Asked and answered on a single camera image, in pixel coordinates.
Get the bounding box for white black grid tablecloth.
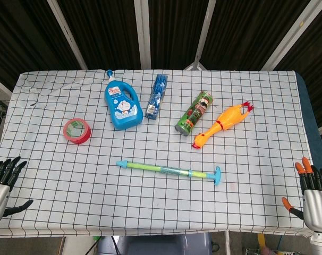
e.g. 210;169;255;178
0;69;315;239

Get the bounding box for blue table edge padding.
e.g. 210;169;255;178
295;73;322;171

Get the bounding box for blue rectangular package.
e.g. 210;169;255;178
145;74;169;120

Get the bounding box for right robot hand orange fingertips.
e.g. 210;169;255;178
282;157;322;231

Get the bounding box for green Pringles can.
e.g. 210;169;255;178
174;91;214;137

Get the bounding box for blue cartoon detergent bottle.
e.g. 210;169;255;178
104;69;143;131

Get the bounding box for yellow rubber chicken toy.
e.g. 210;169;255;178
192;101;255;149

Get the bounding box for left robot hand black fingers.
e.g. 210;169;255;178
0;156;34;226

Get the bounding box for red tape roll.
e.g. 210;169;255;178
63;118;92;146

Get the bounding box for green blue water squirter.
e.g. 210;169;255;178
116;159;222;186

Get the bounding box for white metal frame post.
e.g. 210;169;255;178
261;0;322;71
133;0;152;70
46;0;89;70
183;0;217;71

